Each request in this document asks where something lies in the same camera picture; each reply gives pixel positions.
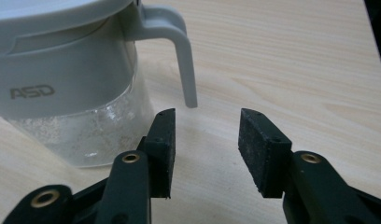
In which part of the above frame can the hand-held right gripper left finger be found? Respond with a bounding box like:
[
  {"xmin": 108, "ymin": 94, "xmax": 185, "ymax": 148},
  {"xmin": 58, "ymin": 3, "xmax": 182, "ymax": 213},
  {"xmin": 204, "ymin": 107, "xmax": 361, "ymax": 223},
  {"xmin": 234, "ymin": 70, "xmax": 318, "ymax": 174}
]
[{"xmin": 96, "ymin": 107, "xmax": 177, "ymax": 224}]

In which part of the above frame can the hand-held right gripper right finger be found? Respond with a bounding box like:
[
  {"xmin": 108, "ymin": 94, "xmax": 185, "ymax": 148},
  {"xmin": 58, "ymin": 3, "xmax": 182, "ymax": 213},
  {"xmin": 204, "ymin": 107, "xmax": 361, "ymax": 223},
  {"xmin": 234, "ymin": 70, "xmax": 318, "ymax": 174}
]
[{"xmin": 238, "ymin": 107, "xmax": 378, "ymax": 224}]

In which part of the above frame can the clear plastic cup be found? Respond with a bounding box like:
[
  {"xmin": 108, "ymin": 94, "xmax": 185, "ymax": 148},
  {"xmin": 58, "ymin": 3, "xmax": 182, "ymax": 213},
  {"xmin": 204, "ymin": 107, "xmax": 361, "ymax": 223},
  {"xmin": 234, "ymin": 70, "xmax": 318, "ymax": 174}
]
[{"xmin": 0, "ymin": 0, "xmax": 199, "ymax": 169}]

